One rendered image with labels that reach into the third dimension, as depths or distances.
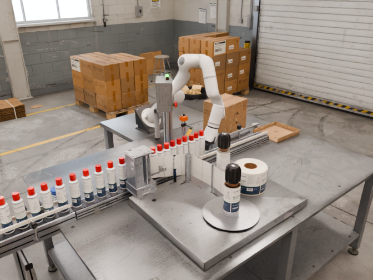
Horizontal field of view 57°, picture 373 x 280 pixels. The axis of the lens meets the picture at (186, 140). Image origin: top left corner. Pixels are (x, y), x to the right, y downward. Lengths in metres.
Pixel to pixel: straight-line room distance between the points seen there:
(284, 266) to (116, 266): 1.02
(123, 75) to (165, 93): 3.58
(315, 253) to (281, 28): 4.82
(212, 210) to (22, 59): 5.89
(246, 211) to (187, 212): 0.32
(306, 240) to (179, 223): 1.33
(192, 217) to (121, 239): 0.38
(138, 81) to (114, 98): 0.52
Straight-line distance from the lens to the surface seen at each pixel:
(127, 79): 5.72
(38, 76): 7.50
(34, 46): 7.41
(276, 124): 3.24
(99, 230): 1.94
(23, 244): 2.02
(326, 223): 3.12
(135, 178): 1.98
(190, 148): 2.33
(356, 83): 6.30
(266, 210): 1.98
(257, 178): 2.03
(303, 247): 2.83
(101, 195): 2.08
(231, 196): 1.81
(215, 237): 1.76
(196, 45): 6.14
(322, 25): 6.45
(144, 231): 1.89
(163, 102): 2.13
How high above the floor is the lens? 2.02
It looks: 24 degrees down
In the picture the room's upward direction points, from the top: straight up
